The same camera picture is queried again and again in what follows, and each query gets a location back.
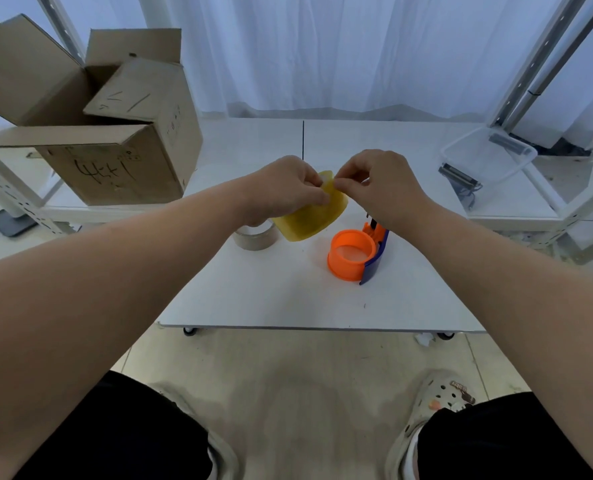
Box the person's left white clog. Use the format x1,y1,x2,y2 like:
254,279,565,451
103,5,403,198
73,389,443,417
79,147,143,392
154,382,240,480

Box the person's right white clog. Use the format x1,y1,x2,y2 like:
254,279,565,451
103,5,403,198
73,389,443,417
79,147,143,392
385,371,477,480

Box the orange and blue tape dispenser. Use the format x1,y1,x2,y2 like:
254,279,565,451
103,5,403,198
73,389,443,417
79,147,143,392
327,218,390,286

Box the yellow packing tape roll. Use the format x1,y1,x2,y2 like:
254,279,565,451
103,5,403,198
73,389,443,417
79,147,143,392
273,170,349,242

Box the clear plastic container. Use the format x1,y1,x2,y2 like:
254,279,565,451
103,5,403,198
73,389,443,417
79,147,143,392
440,125,538,186

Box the person's right hand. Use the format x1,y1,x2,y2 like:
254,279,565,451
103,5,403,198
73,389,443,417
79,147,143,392
333,149,429,232

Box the open cardboard box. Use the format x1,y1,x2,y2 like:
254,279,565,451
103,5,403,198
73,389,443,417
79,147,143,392
0,14,203,206

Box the person's left hand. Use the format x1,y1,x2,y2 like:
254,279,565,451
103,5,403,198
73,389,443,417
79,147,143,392
237,155,330,227

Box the white metal frame with holes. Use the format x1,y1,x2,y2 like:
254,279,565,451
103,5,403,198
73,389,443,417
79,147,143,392
0,147,82,236

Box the person's right forearm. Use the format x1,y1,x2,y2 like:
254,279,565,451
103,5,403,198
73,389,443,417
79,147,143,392
387,201,593,480

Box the person's white clog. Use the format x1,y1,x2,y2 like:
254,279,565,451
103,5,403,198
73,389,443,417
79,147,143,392
154,382,240,480
385,371,477,480

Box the empty cardboard tape core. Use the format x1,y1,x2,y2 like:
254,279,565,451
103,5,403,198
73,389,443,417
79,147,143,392
233,219,279,252

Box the person's left forearm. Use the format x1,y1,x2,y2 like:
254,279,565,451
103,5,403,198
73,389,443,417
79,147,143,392
0,175,249,480

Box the black metal clamp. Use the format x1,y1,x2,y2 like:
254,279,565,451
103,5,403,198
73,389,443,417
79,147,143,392
438,163,483,211

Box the grey base plate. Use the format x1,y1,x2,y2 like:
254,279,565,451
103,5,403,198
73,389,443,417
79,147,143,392
0,209,38,238

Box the person's black shorts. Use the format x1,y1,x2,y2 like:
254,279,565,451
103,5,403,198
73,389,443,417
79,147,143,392
14,371,593,480

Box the white curtain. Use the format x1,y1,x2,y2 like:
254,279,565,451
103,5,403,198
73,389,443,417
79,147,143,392
0,0,593,148

